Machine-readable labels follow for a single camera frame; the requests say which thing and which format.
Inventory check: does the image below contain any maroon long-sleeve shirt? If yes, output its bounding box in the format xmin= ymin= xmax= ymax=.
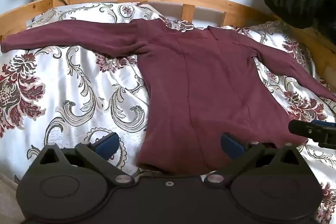
xmin=0 ymin=18 xmax=336 ymax=175

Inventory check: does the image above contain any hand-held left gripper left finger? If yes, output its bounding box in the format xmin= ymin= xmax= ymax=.
xmin=31 ymin=132 xmax=135 ymax=186

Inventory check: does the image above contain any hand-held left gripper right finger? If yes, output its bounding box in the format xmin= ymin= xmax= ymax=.
xmin=204 ymin=132 xmax=309 ymax=186

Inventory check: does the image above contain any white floral bedspread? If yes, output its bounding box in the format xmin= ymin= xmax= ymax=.
xmin=0 ymin=2 xmax=336 ymax=224

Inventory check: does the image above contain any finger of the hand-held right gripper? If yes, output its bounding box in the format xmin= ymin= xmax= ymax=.
xmin=311 ymin=120 xmax=336 ymax=128
xmin=288 ymin=120 xmax=336 ymax=150

